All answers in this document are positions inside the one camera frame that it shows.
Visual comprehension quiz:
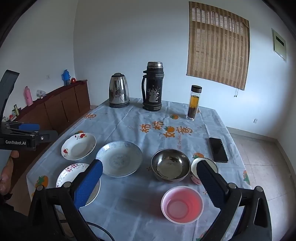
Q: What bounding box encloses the wall electrical panel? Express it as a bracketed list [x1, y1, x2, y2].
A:
[271, 28, 287, 62]

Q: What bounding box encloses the brown wooden cabinet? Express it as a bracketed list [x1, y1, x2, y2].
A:
[8, 79, 91, 188]

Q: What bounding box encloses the pink plastic bowl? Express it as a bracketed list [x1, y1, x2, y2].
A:
[161, 186, 204, 224]

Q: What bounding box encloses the white plate with pink flowers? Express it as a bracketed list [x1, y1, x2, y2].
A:
[56, 163, 101, 207]

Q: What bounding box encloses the black smartphone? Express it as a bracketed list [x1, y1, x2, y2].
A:
[209, 137, 229, 163]

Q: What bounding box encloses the glass tea bottle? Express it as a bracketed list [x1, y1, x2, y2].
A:
[186, 85, 202, 121]

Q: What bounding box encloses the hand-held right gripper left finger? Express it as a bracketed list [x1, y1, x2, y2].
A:
[28, 159, 103, 241]

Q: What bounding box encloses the black cable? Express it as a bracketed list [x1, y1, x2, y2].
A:
[85, 221, 115, 241]

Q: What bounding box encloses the white plate with red flowers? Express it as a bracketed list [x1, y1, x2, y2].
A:
[61, 133, 97, 161]

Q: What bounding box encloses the blue thermos jug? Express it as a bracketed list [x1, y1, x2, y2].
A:
[61, 69, 71, 86]

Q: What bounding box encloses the person's left hand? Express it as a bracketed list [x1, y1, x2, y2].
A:
[0, 151, 20, 194]

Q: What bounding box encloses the white enamel bowl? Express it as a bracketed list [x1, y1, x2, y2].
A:
[190, 157, 219, 185]

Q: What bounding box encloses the blue patterned plate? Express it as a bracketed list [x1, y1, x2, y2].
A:
[95, 141, 143, 178]

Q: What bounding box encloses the bamboo window blind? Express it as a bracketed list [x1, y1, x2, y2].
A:
[186, 1, 250, 91]

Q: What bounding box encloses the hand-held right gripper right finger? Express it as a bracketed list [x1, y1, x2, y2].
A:
[196, 160, 272, 241]

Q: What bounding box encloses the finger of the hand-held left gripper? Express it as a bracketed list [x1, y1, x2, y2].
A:
[14, 130, 58, 145]
[3, 122, 40, 133]

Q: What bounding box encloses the stainless steel electric kettle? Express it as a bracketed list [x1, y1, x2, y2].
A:
[109, 73, 130, 108]

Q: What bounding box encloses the worn black thermos flask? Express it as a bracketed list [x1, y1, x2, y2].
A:
[142, 61, 165, 112]

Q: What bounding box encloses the stainless steel bowl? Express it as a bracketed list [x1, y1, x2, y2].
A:
[151, 149, 191, 182]

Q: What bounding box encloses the pink bottle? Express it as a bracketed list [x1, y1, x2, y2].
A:
[24, 86, 33, 106]

